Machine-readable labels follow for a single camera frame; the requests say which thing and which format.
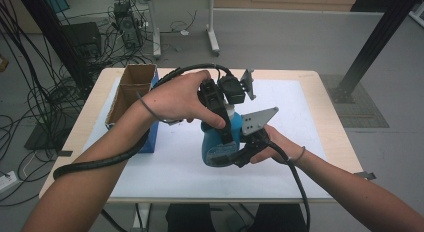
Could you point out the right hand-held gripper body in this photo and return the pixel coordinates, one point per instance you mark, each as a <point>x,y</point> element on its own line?
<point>256,120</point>

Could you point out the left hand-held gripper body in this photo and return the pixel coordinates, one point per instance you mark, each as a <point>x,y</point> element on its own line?
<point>231,88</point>

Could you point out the blue plastic bottle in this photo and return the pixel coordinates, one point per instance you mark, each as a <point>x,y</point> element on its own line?
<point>213,142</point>

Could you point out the person's right hand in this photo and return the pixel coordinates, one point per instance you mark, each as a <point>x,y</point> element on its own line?
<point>280,148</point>

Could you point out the person's left hand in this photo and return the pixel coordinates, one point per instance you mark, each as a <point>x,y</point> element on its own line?
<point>176,98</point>

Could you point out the grey wrist band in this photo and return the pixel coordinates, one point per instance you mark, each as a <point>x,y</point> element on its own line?
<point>301,155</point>

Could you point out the white table mat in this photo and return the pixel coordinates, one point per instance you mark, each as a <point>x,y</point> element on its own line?
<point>186,178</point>

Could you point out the person's right leg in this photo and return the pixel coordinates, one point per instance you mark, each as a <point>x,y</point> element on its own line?
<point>280,218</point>

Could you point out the person's leg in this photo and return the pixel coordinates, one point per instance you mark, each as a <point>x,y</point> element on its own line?
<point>280,218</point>
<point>186,218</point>

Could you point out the person's left leg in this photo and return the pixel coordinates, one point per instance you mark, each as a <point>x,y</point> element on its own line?
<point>186,218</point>

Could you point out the dark wrist band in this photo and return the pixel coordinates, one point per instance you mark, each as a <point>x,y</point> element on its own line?
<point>148,108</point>

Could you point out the blue cardboard box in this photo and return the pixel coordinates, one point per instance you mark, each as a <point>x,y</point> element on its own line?
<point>133,78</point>

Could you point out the grey grid floor mat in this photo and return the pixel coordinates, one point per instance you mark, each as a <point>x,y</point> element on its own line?
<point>360,105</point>

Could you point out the white table leg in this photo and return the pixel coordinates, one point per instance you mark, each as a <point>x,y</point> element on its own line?
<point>142,215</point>

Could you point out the black computer tower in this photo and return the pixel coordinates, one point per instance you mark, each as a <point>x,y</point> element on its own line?
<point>128,25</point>

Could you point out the black metal stand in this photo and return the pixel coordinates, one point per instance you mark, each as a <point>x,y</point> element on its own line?
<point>376,38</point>

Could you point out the black equipment case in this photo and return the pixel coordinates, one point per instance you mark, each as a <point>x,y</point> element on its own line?
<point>81,38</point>

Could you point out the white power strip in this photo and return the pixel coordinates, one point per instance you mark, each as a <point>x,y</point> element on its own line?
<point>6,182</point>

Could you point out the white desk frame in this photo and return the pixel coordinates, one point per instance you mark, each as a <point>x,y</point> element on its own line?
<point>213,32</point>

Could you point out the black metal post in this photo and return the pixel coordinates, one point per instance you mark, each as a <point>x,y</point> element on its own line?
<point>53,35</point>

